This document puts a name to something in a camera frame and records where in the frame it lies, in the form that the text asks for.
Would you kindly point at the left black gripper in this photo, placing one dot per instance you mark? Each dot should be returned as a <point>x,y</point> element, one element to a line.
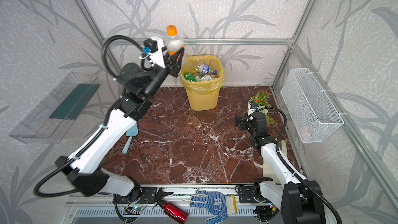
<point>171,67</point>

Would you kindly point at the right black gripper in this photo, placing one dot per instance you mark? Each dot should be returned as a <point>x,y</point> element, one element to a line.
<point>242,123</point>

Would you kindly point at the green plastic bottle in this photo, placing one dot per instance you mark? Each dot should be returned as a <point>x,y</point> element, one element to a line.
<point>190,77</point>

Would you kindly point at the orange label clear bottle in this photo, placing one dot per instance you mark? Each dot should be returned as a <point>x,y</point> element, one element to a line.
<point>174,44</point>

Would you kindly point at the Pepsi label bottle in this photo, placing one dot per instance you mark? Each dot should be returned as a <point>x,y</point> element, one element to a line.
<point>205,69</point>

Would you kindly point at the green white label bottle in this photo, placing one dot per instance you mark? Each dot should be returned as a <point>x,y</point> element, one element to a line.
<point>205,78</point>

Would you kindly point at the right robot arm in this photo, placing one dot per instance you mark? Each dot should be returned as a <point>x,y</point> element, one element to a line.
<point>299,200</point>

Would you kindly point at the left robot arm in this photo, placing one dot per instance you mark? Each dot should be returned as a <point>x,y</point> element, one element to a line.
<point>82,167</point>

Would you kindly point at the yellow ribbed trash bin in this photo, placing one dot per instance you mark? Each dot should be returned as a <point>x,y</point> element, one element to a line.
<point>202,102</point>

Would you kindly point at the yellow plastic bin liner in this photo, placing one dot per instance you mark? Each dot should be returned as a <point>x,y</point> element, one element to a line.
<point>202,87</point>

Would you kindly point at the white ribbed flower pot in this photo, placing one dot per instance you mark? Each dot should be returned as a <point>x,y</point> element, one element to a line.
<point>260,105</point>

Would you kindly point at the artificial flower plant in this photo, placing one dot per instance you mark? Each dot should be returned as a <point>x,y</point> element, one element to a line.
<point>264,95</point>

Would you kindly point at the light blue spatula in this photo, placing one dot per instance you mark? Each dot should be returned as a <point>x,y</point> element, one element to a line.
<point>132,132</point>

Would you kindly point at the blue dotted work glove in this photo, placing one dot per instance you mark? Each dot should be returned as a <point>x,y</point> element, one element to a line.
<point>213,201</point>

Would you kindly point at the yellow sponge pad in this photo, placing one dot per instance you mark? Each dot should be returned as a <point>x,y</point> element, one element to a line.
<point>231,205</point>

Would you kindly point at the red metal flask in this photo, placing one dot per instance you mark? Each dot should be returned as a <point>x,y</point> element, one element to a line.
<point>170,209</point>

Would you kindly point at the green circuit board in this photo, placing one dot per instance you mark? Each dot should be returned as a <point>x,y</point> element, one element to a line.
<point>133,210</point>

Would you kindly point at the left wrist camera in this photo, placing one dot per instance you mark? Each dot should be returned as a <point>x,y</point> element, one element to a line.
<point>153,51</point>

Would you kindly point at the white wire mesh basket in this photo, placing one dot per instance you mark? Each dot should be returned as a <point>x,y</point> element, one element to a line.
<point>314,115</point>

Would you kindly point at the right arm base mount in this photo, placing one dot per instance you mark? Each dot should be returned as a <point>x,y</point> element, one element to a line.
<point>252,194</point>

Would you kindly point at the clear acrylic wall shelf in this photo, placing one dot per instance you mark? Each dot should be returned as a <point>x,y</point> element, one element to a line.
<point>50,120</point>

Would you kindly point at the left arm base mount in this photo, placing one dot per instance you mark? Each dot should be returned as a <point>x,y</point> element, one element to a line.
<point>140,194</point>

